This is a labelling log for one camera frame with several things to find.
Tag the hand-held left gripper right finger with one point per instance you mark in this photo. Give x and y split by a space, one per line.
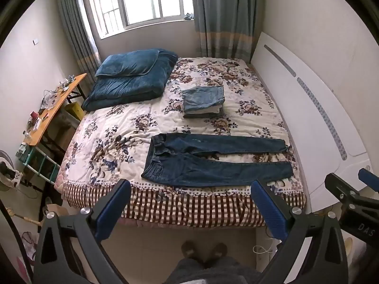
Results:
268 213

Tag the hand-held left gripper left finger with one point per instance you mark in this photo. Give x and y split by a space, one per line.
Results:
114 210

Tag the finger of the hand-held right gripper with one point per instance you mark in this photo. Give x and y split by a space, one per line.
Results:
340 187
368 178

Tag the dark blue jeans pants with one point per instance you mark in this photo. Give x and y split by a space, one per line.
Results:
207 171

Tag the folded white pants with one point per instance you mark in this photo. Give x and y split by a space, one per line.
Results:
207 111

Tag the folded dark pants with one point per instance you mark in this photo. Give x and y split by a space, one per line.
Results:
198 115

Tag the person's right shoe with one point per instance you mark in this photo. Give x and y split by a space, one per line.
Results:
218 251

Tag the white headboard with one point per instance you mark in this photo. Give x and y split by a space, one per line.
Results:
302 118

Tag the floral bed blanket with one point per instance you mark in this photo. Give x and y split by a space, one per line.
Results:
118 130

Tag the person's grey trouser legs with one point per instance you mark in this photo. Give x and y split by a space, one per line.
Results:
207 272

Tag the teal rack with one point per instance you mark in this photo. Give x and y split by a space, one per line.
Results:
38 162

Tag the pink plastic bag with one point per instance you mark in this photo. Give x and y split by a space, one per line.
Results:
29 245

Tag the yellow box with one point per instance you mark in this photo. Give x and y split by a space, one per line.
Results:
74 111

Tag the standing fan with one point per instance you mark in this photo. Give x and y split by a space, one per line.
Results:
7 174

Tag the wooden desk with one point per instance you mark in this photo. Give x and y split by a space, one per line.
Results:
57 109

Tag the folded blue quilt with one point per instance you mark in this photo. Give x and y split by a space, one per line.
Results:
133 87

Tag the clutter of small desk things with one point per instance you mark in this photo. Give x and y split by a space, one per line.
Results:
49 99

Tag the blue pillow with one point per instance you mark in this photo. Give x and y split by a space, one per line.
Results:
127 63

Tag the grey-blue curtain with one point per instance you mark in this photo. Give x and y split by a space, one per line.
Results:
77 20
228 14

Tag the window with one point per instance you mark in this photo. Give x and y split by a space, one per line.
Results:
142 0

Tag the wall switch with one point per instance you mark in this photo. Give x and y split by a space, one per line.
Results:
35 41

